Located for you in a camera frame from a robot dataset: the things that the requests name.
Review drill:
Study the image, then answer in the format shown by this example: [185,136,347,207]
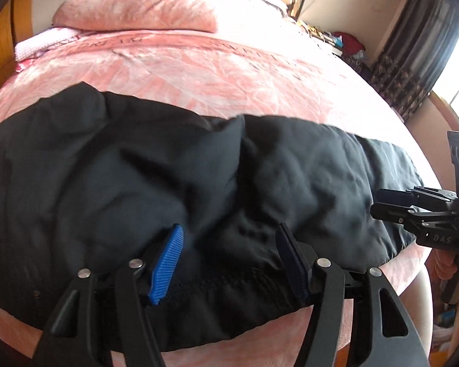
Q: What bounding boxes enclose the bedside clutter pile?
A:
[298,21,345,58]

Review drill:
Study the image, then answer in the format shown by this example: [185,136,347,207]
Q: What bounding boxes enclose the person's right hand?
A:
[435,251,458,288]

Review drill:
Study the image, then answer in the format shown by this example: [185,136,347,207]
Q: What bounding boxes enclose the wooden headboard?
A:
[0,0,35,104]

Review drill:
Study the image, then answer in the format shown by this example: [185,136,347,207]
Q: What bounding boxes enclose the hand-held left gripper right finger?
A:
[274,222,431,367]

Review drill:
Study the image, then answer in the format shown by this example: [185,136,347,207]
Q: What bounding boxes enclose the black pants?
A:
[0,81,425,352]

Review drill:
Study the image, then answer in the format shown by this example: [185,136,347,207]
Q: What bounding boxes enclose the pink patterned bed sheet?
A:
[0,27,440,367]

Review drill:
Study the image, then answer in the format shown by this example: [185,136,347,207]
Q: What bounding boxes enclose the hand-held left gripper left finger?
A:
[31,224,185,367]

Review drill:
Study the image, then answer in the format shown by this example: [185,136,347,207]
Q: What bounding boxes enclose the dark patterned curtain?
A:
[367,0,459,123]

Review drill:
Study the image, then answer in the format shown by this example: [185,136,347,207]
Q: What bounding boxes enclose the large pink pillow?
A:
[53,0,230,33]

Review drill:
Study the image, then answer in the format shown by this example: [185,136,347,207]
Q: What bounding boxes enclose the red cloth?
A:
[333,31,367,53]

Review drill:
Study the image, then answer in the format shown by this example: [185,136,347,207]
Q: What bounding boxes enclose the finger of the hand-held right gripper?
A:
[370,202,458,235]
[377,186,459,208]

